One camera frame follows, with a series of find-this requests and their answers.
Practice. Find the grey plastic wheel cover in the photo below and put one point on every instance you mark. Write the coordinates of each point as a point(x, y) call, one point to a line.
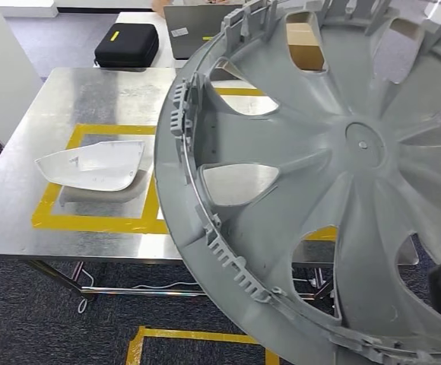
point(319, 166)

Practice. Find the white mirror cover part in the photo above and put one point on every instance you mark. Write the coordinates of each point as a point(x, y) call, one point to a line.
point(91, 166)

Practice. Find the steel workbench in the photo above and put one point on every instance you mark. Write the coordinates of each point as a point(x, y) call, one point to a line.
point(103, 90)

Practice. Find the brown cardboard box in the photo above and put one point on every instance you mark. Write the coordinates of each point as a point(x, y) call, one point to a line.
point(304, 48)

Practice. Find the yellow floor tape square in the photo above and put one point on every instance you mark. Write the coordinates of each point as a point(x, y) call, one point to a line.
point(189, 335)

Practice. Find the grey laptop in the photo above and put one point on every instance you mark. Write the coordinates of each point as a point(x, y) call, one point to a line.
point(198, 35)

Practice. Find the person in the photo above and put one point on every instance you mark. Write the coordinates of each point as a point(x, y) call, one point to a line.
point(158, 6)

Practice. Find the black zip case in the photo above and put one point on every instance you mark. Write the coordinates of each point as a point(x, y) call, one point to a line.
point(129, 48)

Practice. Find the white cabinet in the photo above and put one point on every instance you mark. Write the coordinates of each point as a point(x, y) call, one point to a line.
point(4, 75)

